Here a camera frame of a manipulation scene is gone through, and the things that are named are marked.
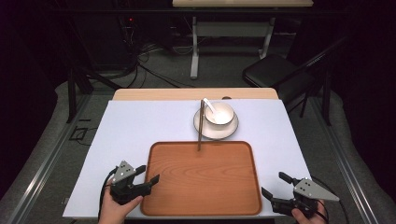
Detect white-framed desk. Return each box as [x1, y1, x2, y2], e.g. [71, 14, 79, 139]
[171, 0, 315, 80]

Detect metal floor rail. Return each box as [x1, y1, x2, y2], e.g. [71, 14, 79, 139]
[6, 92, 92, 224]
[309, 96, 380, 224]

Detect floor cables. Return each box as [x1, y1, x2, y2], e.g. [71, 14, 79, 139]
[122, 41, 195, 90]

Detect white plate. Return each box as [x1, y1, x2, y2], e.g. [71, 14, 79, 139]
[192, 107, 240, 141]

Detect white bowl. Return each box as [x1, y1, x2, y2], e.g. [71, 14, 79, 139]
[204, 102, 235, 127]

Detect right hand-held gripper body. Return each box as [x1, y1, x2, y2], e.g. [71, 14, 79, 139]
[271, 176, 341, 219]

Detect person's left hand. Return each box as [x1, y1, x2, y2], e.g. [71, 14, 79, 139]
[98, 186, 145, 224]

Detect black metal stand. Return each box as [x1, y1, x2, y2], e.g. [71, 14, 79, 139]
[65, 65, 123, 124]
[299, 69, 332, 127]

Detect white ceramic spoon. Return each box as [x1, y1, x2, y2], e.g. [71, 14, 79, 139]
[202, 97, 219, 123]

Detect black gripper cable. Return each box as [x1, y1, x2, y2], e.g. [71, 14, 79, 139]
[311, 175, 350, 224]
[98, 167, 119, 219]

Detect wooden tray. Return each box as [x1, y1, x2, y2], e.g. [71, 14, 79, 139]
[139, 140, 263, 217]

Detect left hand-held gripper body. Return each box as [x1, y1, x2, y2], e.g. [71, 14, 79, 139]
[109, 160, 154, 206]

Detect person's right hand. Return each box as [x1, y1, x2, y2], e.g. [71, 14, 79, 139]
[291, 199, 329, 224]

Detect black floor socket frame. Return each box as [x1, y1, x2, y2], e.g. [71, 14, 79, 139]
[68, 125, 90, 142]

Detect black computer tower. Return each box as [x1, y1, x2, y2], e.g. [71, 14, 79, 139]
[74, 12, 139, 72]

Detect black folding chair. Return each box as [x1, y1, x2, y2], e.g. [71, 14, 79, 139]
[242, 36, 349, 113]

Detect white table mat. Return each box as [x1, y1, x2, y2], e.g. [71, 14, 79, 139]
[62, 98, 313, 219]

